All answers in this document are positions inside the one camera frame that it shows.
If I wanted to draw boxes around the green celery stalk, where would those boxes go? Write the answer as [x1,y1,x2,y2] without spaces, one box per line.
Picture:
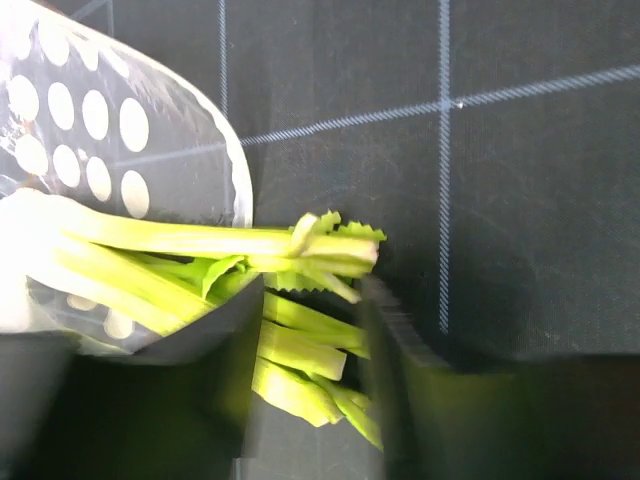
[1,188,386,447]

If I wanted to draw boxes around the clear polka dot zip bag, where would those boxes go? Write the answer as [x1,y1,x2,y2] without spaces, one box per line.
[1,1,253,354]

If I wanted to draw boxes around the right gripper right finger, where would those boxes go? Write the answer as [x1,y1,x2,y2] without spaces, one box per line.
[358,277,639,479]

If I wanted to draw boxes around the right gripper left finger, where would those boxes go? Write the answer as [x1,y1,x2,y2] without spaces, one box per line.
[1,279,264,479]

